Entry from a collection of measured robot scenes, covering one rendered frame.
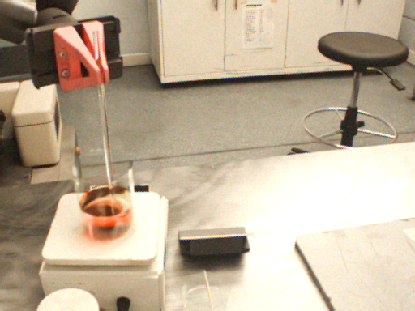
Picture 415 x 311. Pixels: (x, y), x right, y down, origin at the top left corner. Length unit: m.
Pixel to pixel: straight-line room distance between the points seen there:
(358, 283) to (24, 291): 0.40
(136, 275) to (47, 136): 1.09
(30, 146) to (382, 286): 1.22
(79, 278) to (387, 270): 0.36
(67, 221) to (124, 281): 0.10
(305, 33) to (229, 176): 2.51
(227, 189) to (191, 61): 2.34
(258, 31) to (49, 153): 1.87
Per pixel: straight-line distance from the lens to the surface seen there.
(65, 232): 0.52
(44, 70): 0.53
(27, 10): 0.57
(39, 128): 1.53
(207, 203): 0.70
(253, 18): 3.06
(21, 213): 0.72
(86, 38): 0.49
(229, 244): 0.60
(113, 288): 0.50
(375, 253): 0.64
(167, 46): 2.97
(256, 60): 3.15
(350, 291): 0.58
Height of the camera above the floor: 1.16
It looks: 34 degrees down
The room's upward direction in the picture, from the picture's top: 3 degrees counter-clockwise
